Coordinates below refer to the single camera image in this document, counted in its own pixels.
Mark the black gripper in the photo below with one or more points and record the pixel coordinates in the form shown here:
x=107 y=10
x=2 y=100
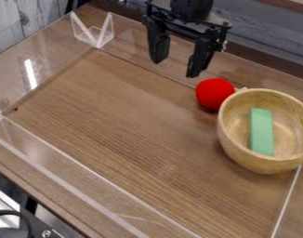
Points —
x=190 y=18

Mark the green rectangular block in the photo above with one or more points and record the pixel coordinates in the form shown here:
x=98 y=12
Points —
x=262 y=137

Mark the light wooden bowl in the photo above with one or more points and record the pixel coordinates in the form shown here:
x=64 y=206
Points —
x=234 y=130

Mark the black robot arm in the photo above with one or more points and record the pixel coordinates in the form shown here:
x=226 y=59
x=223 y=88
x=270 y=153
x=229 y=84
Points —
x=189 y=19

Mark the small green object behind bowl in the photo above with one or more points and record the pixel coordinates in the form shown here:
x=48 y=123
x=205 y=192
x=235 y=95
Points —
x=241 y=89

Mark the red ball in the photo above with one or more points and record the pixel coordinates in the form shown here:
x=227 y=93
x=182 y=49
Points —
x=213 y=91

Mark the clear acrylic corner bracket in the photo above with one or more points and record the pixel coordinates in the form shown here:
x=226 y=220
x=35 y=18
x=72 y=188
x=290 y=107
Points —
x=94 y=36

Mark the clear acrylic front wall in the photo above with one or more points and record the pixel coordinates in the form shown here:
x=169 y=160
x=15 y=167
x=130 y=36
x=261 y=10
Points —
x=99 y=208

